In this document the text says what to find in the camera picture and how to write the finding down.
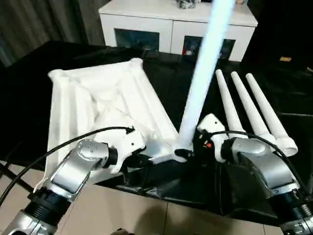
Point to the white plastic table leg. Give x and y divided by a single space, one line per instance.
230 105
203 73
249 107
269 112

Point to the white plastic table top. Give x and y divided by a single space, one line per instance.
97 98

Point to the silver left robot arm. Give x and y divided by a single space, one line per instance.
71 171

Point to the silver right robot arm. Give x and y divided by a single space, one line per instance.
264 166

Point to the small red white figure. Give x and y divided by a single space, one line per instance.
189 52

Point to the small yellow box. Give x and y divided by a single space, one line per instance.
285 59

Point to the black metal stand foot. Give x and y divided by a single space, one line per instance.
14 176

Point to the black mat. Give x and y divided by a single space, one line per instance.
29 98

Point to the white cabinet with glass doors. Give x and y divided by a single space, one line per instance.
151 22

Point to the grey crumpled bundle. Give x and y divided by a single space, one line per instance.
185 3

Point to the beige plush toy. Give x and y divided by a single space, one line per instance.
240 1

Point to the grey curtain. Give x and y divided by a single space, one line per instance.
44 24

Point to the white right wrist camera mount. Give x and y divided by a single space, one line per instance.
215 132

